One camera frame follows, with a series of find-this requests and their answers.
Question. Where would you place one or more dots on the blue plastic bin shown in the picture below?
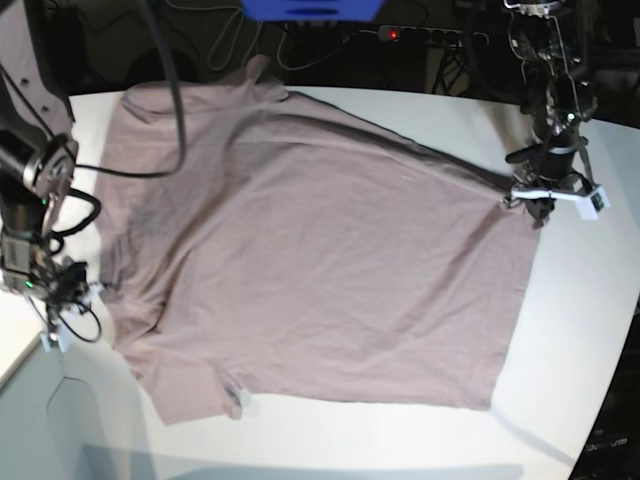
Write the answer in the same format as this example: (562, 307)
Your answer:
(311, 10)

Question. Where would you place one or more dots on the white cardboard box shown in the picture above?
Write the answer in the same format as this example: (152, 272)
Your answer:
(65, 416)

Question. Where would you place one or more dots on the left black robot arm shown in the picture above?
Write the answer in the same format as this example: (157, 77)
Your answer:
(552, 41)

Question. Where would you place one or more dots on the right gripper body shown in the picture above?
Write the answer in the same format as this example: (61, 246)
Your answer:
(64, 289)

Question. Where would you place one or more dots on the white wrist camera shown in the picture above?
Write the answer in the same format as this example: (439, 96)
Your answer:
(57, 340)
(590, 205)

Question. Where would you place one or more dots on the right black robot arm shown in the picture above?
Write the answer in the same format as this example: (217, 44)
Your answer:
(39, 207)

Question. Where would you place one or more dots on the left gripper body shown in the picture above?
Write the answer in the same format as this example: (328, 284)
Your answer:
(562, 173)

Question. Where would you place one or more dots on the mauve pink t-shirt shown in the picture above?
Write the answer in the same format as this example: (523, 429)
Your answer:
(304, 251)

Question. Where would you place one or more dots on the black power strip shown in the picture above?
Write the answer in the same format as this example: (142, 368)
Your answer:
(421, 36)

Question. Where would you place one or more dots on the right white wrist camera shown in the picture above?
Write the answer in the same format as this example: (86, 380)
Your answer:
(57, 340)

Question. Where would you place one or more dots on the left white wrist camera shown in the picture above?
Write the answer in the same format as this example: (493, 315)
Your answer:
(590, 205)

